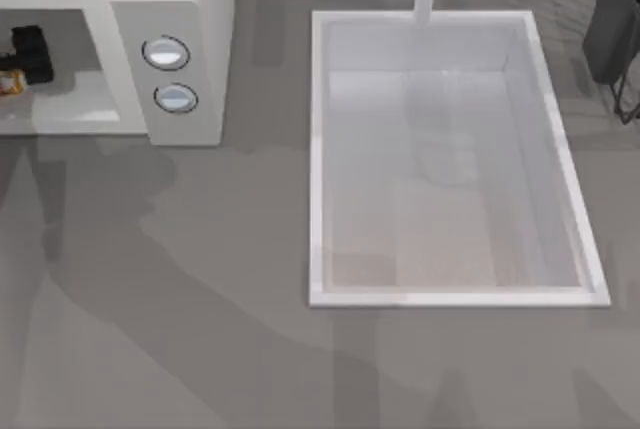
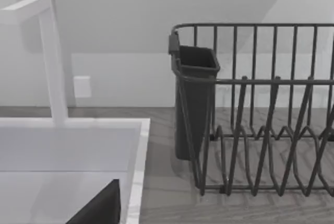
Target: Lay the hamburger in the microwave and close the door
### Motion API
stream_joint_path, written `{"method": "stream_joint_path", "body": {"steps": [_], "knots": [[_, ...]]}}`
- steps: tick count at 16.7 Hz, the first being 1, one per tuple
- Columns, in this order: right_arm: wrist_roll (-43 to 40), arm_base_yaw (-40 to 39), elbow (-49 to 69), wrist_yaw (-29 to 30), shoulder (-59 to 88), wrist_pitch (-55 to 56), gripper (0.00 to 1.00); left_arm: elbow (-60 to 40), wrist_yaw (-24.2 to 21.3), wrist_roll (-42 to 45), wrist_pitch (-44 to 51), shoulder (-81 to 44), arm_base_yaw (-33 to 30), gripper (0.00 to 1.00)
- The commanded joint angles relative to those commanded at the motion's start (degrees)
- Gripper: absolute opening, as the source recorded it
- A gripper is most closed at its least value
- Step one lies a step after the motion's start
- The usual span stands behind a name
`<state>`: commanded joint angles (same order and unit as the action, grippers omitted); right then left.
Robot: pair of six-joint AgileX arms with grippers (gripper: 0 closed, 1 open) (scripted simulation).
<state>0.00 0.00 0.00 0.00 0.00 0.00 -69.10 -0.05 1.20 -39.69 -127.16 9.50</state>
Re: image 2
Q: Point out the tall white tap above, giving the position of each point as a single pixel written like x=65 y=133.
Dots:
x=50 y=59

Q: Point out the dark grey cutlery holder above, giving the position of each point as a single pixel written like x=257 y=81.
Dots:
x=193 y=98

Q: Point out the white sink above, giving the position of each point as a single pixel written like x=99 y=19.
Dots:
x=78 y=140

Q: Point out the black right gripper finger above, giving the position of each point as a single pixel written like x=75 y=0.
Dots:
x=104 y=205

